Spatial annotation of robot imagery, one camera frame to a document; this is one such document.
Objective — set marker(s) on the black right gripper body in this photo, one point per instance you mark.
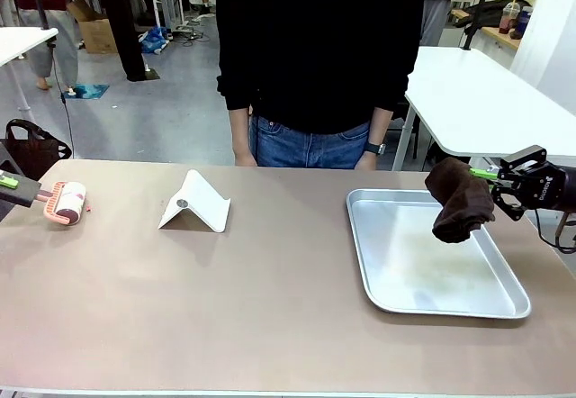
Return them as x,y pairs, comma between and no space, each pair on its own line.
553,188

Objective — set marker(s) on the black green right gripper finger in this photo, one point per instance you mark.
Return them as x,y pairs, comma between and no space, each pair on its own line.
522,159
513,200

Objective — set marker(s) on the brown cloth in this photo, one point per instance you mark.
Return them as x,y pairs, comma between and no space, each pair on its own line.
463,204

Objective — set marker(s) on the pink lint roller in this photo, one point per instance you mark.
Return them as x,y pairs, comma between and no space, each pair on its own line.
67,202

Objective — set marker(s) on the person's right forearm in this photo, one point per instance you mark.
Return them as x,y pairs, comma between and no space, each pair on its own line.
239,130

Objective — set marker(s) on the person's left forearm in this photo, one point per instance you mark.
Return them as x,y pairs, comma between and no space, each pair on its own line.
381,125

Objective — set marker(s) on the person's left hand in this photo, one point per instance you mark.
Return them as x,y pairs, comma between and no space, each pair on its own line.
368,161

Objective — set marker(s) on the person's right hand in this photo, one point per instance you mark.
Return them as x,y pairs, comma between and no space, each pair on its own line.
245,157

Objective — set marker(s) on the black handbag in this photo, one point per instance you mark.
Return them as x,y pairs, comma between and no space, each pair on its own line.
36,150

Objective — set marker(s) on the white table with rounded corner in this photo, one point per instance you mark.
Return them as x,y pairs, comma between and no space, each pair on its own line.
477,96

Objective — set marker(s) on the silver metal tray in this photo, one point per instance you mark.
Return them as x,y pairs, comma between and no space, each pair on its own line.
432,263

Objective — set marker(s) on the blue floor mat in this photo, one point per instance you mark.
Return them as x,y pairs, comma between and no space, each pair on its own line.
85,91

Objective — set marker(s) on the wooden counter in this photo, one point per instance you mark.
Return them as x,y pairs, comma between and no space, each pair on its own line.
499,38

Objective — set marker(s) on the black tripod pole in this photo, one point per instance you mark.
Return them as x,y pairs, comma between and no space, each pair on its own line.
53,60

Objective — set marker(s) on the white table with thin leg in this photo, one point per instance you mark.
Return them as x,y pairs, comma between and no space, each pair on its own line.
22,42

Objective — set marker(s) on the blue drink cup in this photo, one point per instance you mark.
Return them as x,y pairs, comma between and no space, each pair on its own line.
523,22

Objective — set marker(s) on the plastic cup with red drink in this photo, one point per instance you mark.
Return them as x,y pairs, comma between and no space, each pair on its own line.
507,17

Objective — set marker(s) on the black wristwatch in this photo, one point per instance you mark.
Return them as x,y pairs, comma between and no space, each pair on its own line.
373,148

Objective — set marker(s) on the black jacket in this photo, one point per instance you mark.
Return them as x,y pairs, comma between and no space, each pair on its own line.
483,13

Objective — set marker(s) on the black stand pole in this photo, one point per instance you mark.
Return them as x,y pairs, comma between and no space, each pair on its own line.
474,6

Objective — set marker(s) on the bystander in grey trousers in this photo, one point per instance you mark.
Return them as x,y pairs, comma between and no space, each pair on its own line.
49,20

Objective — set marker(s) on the cardboard box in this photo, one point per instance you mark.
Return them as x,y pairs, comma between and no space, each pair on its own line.
96,33

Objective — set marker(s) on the bystander in grey pants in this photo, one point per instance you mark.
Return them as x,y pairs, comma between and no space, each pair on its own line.
438,6

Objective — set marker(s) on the white folded plastic stand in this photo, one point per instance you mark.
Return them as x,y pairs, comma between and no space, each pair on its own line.
198,206

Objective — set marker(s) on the bystander in black trousers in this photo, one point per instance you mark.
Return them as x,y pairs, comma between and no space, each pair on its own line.
123,20

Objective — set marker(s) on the blue plastic bag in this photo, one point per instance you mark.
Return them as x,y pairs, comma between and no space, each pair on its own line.
154,40

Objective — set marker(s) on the person in black sweater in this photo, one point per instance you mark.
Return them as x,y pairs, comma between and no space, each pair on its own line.
315,56

